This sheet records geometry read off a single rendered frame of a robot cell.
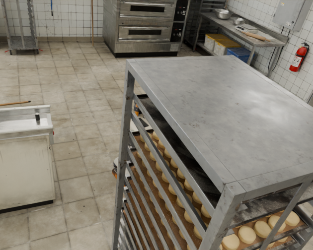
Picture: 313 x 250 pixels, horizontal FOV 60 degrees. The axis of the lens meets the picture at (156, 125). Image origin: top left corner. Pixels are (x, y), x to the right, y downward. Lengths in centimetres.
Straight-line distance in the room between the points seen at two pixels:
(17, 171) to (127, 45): 386
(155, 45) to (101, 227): 419
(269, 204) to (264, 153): 16
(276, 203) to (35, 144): 184
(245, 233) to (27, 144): 176
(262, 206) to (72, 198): 228
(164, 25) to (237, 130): 520
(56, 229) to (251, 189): 224
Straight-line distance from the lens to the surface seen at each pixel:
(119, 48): 567
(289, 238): 112
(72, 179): 301
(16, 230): 273
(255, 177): 61
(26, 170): 245
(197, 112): 75
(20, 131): 221
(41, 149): 231
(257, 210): 76
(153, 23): 576
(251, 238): 91
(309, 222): 107
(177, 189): 82
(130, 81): 101
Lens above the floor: 220
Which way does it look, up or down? 35 degrees down
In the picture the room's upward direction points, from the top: 10 degrees clockwise
